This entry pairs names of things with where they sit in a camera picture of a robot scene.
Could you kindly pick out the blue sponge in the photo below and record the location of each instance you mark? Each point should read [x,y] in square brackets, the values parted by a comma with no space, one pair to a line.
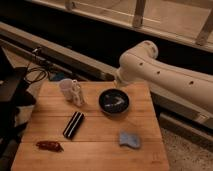
[128,139]

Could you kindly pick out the black round bowl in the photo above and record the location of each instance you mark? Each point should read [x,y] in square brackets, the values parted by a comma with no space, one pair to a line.
[113,101]

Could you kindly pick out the dark chair at left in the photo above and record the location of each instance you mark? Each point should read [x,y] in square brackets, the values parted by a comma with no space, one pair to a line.
[13,93]

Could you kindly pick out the blue object behind table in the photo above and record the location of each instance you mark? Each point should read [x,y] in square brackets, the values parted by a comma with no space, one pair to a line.
[58,77]

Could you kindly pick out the red brown wrapped object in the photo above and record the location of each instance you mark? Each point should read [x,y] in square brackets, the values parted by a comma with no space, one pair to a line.
[49,145]

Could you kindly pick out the black white striped box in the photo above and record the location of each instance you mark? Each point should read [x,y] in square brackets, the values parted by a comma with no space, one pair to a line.
[73,125]

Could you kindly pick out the white plastic cup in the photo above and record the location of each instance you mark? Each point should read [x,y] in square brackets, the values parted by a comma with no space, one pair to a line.
[65,88]

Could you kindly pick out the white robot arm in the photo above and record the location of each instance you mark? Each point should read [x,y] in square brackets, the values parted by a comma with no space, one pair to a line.
[139,62]

